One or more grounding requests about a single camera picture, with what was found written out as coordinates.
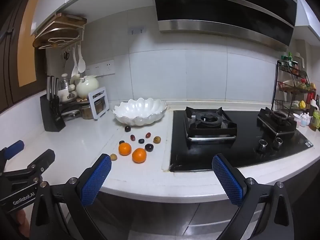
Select orange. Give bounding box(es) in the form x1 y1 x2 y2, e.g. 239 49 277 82
118 142 132 156
132 148 147 164

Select white plastic spoon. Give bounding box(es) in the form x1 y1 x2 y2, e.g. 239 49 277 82
70 45 79 78
77 44 86 74

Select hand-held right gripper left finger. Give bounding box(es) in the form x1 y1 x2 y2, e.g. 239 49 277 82
29 153 113 240

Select black burner grate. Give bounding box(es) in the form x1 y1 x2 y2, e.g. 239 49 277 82
257 107 297 137
184 106 238 141

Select white wire board rack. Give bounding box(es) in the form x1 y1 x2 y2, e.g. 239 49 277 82
32 12 87 50

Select white counter shelf rack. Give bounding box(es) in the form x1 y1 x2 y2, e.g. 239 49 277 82
60 87 109 121

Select black range hood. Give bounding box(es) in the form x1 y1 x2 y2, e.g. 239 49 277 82
151 0 298 53

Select white scalloped bowl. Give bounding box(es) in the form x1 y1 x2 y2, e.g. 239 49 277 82
112 98 167 126

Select green cap seasoning bottle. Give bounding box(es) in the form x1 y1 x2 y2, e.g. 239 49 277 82
281 52 293 67

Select white plastic jug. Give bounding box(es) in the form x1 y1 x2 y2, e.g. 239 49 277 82
292 52 305 71

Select black glass gas stove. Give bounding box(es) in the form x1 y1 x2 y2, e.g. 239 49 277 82
169 109 314 172

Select rectangular wooden cutting board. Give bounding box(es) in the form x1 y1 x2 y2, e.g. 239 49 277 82
55 13 87 26

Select black wire spice rack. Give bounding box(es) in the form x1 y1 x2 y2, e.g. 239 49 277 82
272 60 317 113

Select black knife block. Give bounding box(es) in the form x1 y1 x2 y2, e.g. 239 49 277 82
40 94 66 132

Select round wooden cutting board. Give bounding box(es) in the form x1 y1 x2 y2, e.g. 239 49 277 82
32 27 83 48

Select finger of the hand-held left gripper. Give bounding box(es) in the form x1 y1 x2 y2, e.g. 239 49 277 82
0 140 25 161
0 149 56 197

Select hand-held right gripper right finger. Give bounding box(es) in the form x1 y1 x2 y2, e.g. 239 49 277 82
212 154 295 240

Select person's left hand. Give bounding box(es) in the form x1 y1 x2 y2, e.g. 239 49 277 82
12 208 32 233

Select yellow green plastic container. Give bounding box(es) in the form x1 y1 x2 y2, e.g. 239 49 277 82
310 110 320 131

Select grey wall hook strip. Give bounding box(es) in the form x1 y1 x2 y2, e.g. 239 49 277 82
128 26 146 35

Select small white seasoning jars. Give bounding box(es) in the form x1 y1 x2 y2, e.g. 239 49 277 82
293 113 312 128

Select cream ceramic teapot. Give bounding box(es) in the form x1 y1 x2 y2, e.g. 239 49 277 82
76 74 99 98

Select small white ceramic cup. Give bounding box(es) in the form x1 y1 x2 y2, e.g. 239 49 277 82
65 89 78 101

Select glass storage jar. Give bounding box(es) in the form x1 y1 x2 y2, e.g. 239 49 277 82
94 100 105 114
80 105 92 120

